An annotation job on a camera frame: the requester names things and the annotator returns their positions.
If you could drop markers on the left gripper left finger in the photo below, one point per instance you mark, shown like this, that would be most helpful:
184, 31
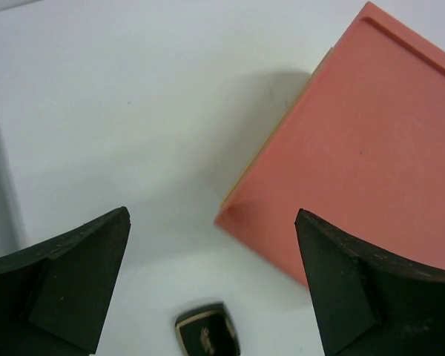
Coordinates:
55, 295

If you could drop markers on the orange drawer box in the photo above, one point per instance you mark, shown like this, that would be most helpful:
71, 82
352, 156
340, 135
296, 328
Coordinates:
364, 149

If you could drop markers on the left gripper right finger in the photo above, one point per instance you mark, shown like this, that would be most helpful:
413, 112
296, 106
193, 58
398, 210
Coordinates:
367, 300

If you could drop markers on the black square compact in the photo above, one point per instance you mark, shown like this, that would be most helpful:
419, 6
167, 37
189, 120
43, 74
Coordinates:
207, 330

